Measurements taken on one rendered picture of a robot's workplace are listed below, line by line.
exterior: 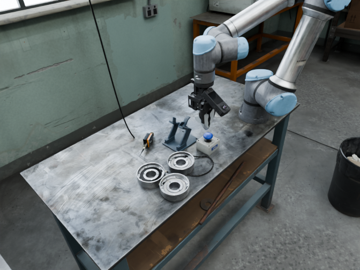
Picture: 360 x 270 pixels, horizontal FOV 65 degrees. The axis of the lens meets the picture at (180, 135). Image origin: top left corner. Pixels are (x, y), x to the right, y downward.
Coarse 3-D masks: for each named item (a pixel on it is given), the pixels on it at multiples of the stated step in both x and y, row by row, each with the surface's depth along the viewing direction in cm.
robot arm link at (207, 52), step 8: (200, 40) 92; (208, 40) 91; (200, 48) 92; (208, 48) 92; (216, 48) 94; (200, 56) 94; (208, 56) 93; (216, 56) 94; (200, 64) 95; (208, 64) 95; (200, 72) 97; (208, 72) 97
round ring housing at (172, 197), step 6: (174, 174) 103; (180, 174) 102; (162, 180) 101; (174, 180) 101; (186, 180) 101; (162, 186) 99; (168, 186) 99; (174, 186) 102; (180, 186) 99; (186, 186) 99; (162, 192) 96; (174, 192) 97; (186, 192) 97; (168, 198) 96; (174, 198) 95; (180, 198) 96
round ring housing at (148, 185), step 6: (150, 162) 108; (138, 168) 106; (162, 168) 106; (138, 174) 105; (144, 174) 105; (150, 174) 107; (156, 174) 104; (162, 174) 104; (138, 180) 102; (156, 180) 100; (144, 186) 103; (150, 186) 101; (156, 186) 103
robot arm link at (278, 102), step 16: (304, 0) 103; (320, 0) 94; (336, 0) 93; (304, 16) 101; (320, 16) 97; (304, 32) 101; (320, 32) 102; (288, 48) 107; (304, 48) 103; (288, 64) 107; (304, 64) 108; (272, 80) 112; (288, 80) 109; (256, 96) 121; (272, 96) 112; (288, 96) 110; (272, 112) 114; (288, 112) 116
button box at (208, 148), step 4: (200, 140) 117; (204, 140) 117; (208, 140) 116; (212, 140) 116; (216, 140) 116; (196, 144) 118; (200, 144) 116; (204, 144) 115; (208, 144) 115; (212, 144) 114; (216, 144) 116; (200, 148) 117; (204, 148) 115; (208, 148) 113; (212, 148) 115; (216, 148) 118; (204, 152) 117; (208, 152) 115; (212, 152) 116
